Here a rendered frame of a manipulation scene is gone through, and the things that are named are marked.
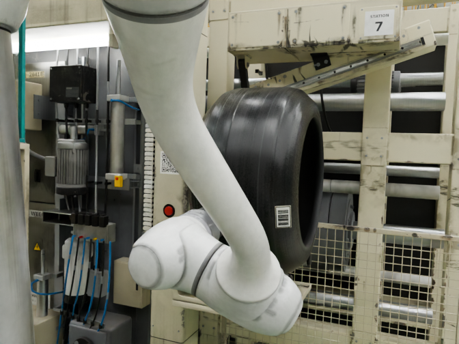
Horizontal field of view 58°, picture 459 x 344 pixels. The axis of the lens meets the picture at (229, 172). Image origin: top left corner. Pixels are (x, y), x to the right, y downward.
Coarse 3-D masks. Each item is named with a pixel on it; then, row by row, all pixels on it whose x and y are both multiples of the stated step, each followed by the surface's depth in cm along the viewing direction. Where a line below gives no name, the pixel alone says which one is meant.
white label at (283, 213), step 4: (276, 208) 105; (280, 208) 105; (284, 208) 105; (288, 208) 105; (276, 212) 105; (280, 212) 105; (284, 212) 105; (288, 212) 105; (276, 216) 105; (280, 216) 105; (284, 216) 105; (288, 216) 105; (276, 220) 106; (280, 220) 106; (284, 220) 106; (288, 220) 106; (276, 224) 106; (280, 224) 106; (284, 224) 106; (288, 224) 106
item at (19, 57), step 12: (24, 24) 120; (12, 36) 117; (24, 36) 120; (12, 48) 117; (24, 48) 120; (24, 60) 120; (24, 72) 121; (24, 84) 121; (24, 96) 121; (24, 108) 121; (24, 120) 122; (24, 132) 122
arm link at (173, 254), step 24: (192, 216) 79; (144, 240) 67; (168, 240) 67; (192, 240) 69; (216, 240) 72; (144, 264) 66; (168, 264) 65; (192, 264) 68; (144, 288) 67; (168, 288) 68; (192, 288) 69
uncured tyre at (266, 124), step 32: (224, 96) 122; (256, 96) 118; (288, 96) 116; (224, 128) 112; (256, 128) 109; (288, 128) 108; (320, 128) 137; (256, 160) 105; (288, 160) 106; (320, 160) 146; (192, 192) 114; (256, 192) 105; (288, 192) 106; (320, 192) 147; (288, 256) 114
